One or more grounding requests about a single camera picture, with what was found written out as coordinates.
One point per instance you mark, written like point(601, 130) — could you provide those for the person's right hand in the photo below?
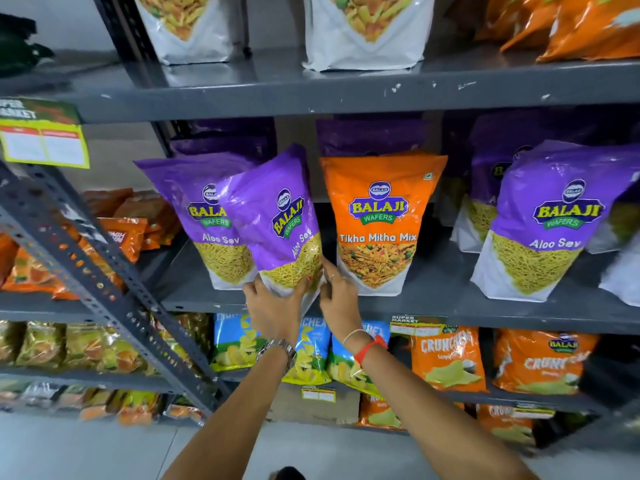
point(347, 309)

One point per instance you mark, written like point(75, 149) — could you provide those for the white snack mix pouch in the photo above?
point(190, 34)
point(370, 39)

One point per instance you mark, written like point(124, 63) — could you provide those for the person's left forearm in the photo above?
point(240, 419)

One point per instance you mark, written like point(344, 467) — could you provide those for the orange chips packet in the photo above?
point(380, 412)
point(505, 424)
point(542, 362)
point(447, 359)

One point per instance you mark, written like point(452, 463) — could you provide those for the pile of small orange packets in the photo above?
point(125, 224)

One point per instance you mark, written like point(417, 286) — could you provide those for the silver wrist watch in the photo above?
point(282, 348)

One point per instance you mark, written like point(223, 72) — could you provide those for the dark green packets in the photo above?
point(17, 49)

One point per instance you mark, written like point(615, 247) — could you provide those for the person's right forearm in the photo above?
point(435, 419)

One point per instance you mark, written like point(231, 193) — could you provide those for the purple snack pouch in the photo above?
point(482, 194)
point(372, 137)
point(280, 214)
point(195, 204)
point(622, 244)
point(225, 139)
point(550, 219)

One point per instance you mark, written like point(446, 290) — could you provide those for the grey metal shelf rack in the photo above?
point(300, 89)

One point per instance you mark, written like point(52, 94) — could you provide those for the grey perforated metal rack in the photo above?
point(75, 254)

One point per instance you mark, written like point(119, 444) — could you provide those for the orange snack mix pouch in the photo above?
point(382, 214)

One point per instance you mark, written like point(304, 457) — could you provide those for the green yellow price label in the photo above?
point(415, 323)

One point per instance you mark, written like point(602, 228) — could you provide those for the red wrist band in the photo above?
point(370, 346)

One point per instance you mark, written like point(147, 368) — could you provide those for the person's left thumb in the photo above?
point(304, 292)

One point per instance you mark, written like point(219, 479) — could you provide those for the person's left hand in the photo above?
point(275, 314)

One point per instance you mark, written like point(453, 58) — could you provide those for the row of mixed small packets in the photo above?
point(100, 402)

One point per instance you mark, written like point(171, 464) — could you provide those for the green yellow shelf sign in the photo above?
point(45, 139)

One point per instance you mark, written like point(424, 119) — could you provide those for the row of yellow green packets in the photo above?
point(80, 347)

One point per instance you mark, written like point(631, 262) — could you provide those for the blue chips packet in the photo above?
point(312, 359)
point(230, 344)
point(345, 367)

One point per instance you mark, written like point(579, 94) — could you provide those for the person's right thumb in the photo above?
point(325, 297)

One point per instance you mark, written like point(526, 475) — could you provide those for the orange snack bag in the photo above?
point(530, 19)
point(595, 29)
point(480, 14)

